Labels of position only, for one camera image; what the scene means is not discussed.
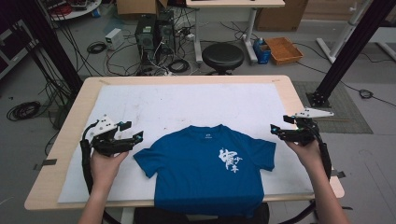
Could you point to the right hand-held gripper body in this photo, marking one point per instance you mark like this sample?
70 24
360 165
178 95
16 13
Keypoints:
306 132

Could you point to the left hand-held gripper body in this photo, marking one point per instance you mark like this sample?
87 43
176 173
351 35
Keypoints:
101 129

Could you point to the blue t-shirt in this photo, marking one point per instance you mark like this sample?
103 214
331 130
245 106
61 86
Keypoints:
193 174

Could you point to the person's right hand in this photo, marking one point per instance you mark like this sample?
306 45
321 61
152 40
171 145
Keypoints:
311 158

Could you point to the person's left hand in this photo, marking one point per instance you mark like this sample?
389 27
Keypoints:
104 171

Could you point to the grey floor mat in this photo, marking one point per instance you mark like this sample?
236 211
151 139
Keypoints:
342 102

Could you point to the grey tape strip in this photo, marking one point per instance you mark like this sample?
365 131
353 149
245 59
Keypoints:
339 174
46 163

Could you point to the white felt mat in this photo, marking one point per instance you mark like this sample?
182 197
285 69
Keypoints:
186 102

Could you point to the blue box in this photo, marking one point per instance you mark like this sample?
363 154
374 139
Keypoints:
262 53

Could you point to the person's dark trousers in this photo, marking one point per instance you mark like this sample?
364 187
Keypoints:
143 217

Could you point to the black tape cross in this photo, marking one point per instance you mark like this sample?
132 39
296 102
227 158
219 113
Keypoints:
347 208

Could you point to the white power supply box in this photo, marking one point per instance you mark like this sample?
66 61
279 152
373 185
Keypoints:
113 38

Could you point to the black computer tower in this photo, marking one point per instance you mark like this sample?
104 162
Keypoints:
165 31
145 37

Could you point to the black round stool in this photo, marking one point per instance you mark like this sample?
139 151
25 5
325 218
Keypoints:
222 56

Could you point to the black metal stand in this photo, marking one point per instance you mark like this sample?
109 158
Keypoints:
53 43
351 46

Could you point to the large cardboard box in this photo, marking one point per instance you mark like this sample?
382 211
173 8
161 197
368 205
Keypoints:
280 18

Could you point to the white metal stand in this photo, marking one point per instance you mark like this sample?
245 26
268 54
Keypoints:
342 31

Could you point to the dark equipment rack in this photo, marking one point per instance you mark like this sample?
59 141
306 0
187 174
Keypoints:
12 46

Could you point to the round white table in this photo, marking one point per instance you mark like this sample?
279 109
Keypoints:
77 9

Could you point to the white desk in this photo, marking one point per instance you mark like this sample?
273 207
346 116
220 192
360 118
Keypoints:
233 3

